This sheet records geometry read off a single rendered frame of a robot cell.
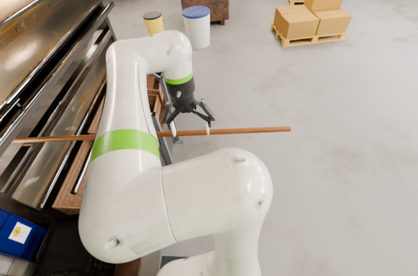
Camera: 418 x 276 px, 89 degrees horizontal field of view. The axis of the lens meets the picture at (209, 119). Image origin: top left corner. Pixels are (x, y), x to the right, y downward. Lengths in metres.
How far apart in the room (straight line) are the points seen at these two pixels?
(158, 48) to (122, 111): 0.24
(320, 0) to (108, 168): 4.75
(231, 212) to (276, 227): 1.94
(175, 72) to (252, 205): 0.44
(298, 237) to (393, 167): 1.33
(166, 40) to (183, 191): 0.42
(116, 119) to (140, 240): 0.20
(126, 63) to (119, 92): 0.11
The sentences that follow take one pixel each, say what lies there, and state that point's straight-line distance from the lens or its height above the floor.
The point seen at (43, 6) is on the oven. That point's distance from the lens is 1.89.
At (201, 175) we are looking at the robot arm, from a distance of 0.30.
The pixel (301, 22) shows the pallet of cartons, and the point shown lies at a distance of 4.42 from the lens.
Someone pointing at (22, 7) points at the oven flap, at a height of 1.73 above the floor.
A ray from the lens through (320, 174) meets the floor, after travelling 2.59.
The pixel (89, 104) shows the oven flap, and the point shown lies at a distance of 2.05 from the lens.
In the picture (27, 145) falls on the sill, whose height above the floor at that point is 1.18.
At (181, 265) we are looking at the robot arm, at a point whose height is 1.44.
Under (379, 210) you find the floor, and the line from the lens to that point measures 2.66.
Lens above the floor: 2.11
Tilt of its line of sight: 47 degrees down
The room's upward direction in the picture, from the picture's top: 5 degrees counter-clockwise
